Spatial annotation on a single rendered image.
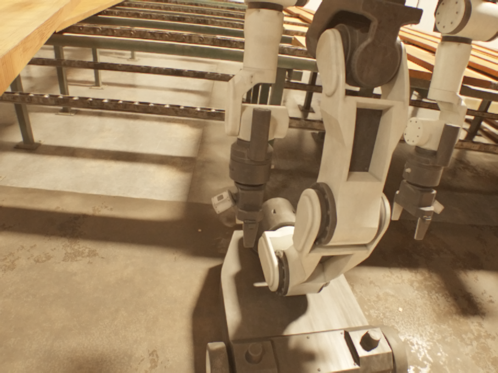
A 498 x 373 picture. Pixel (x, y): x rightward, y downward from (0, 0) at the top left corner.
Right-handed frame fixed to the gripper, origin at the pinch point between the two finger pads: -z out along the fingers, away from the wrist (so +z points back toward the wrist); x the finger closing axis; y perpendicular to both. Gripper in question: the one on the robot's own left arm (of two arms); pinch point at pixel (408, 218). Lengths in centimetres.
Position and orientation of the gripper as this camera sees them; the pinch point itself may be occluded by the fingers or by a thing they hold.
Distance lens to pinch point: 93.5
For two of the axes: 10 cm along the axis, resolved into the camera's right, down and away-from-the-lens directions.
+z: 0.9, -9.3, -3.7
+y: 9.8, 0.1, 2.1
